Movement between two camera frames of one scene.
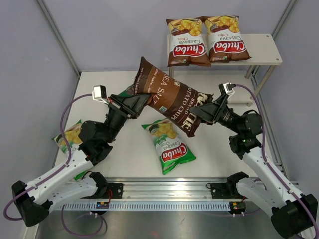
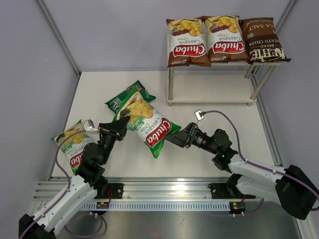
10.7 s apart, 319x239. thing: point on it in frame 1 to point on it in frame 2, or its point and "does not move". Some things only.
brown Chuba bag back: x=224 y=42 does not move
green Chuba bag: x=171 y=150 to x=145 y=122
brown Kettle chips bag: x=172 y=98 to x=262 y=41
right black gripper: x=211 y=112 to x=183 y=138
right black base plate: x=225 y=190 does not move
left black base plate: x=117 y=190 does not move
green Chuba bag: x=72 y=135 does not move
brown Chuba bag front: x=187 y=43 does not move
